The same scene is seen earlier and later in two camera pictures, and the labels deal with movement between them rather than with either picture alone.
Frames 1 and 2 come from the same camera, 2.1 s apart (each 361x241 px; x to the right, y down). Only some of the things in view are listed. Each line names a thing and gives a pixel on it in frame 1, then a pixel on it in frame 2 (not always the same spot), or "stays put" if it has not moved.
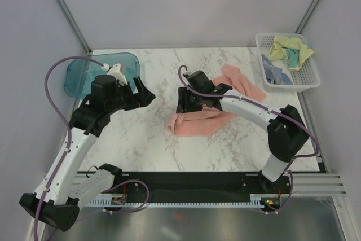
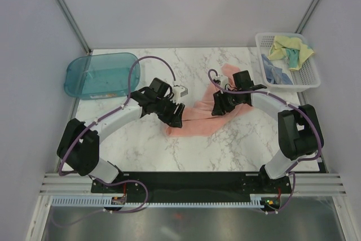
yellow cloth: (277, 49) stays put
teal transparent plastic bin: (79, 73) stays put
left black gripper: (142, 99) → (172, 119)
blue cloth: (274, 75) stays put
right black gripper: (184, 93) → (220, 105)
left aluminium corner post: (66, 8) stays put
